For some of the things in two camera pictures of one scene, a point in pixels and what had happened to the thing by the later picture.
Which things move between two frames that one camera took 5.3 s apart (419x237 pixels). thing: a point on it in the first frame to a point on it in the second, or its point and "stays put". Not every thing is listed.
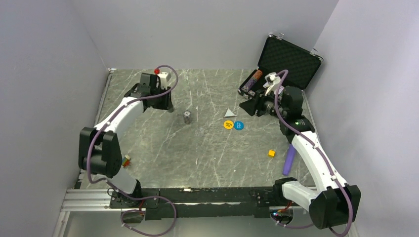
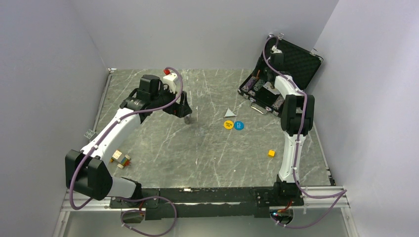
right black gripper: x=256 y=103 to x=266 y=78
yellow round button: x=228 y=124 stays put
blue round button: x=238 y=125 stays put
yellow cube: x=271 y=153 stays put
